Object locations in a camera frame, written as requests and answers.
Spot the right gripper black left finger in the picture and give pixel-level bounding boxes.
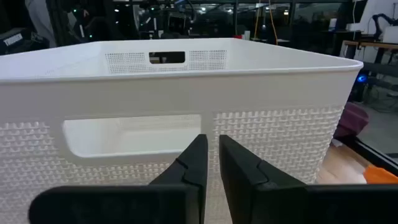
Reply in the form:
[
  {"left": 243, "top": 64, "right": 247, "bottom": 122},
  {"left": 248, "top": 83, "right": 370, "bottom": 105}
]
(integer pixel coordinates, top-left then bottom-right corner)
[{"left": 28, "top": 134, "right": 209, "bottom": 224}]

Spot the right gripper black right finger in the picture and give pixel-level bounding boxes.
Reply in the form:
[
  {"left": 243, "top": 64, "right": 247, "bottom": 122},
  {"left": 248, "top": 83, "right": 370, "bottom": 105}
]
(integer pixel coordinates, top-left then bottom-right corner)
[{"left": 218, "top": 134, "right": 398, "bottom": 224}]

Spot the white plastic basket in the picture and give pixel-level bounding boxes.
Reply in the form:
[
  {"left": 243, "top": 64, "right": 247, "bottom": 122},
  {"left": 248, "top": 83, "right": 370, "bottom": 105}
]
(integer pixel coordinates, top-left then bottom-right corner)
[{"left": 0, "top": 37, "right": 364, "bottom": 224}]

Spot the small orange item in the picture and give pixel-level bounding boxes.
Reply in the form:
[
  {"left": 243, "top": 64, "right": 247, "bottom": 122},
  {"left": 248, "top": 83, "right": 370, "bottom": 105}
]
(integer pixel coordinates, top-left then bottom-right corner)
[{"left": 363, "top": 164, "right": 398, "bottom": 185}]

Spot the purple cloth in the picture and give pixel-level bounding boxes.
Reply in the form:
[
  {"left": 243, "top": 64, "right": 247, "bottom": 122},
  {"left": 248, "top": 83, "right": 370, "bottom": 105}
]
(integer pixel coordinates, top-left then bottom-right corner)
[{"left": 333, "top": 101, "right": 370, "bottom": 140}]

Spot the wooden workbench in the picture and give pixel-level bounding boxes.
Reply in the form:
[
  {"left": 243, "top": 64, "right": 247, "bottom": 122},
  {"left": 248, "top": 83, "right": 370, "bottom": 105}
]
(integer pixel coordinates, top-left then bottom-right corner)
[{"left": 340, "top": 39, "right": 398, "bottom": 65}]

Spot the black metal table frame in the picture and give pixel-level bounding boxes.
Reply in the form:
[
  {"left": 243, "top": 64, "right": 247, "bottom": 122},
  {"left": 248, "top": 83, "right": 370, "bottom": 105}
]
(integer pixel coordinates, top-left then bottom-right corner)
[{"left": 341, "top": 136, "right": 398, "bottom": 177}]

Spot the hanging orange cable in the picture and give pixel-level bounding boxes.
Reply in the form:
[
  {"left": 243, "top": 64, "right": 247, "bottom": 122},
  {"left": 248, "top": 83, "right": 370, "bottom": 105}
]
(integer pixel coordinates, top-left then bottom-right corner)
[{"left": 253, "top": 0, "right": 279, "bottom": 46}]

